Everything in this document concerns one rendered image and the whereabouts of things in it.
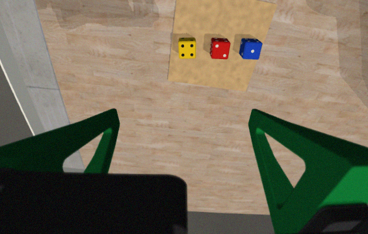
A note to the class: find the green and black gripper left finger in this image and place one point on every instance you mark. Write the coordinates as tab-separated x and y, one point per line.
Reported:
47	151

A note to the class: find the tan flat mat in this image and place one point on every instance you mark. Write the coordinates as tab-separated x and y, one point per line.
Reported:
207	19

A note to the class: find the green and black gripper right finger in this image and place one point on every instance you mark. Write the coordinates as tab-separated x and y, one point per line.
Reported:
336	171

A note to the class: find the red die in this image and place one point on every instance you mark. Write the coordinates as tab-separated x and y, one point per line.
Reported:
220	48

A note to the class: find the blue die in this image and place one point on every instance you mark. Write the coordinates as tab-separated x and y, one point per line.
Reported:
250	48

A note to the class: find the yellow die with black pips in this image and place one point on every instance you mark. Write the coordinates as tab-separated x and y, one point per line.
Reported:
187	48

